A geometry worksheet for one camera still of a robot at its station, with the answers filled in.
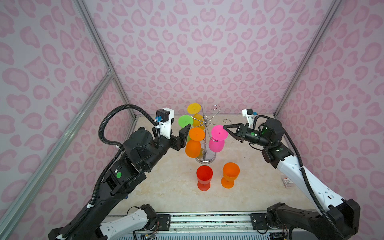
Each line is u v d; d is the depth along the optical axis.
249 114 0.64
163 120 0.42
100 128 0.30
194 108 0.78
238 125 0.63
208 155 1.00
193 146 0.74
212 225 0.73
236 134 0.62
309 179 0.45
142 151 0.37
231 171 0.79
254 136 0.60
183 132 0.47
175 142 0.48
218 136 0.65
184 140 0.47
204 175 0.76
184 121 0.72
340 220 0.38
